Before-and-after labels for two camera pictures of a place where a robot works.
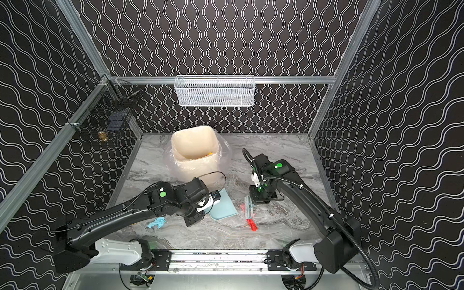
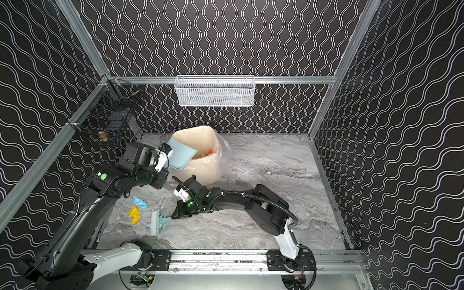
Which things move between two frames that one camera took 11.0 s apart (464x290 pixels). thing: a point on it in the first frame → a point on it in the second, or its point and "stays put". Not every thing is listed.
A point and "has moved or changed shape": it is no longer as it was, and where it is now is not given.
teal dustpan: x=224 y=208 → x=182 y=155
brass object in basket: x=103 y=136 stays put
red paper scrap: x=252 y=225 → x=209 y=153
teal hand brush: x=248 y=206 has moved or changed shape
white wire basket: x=214 y=90 stays put
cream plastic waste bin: x=196 y=154 stays put
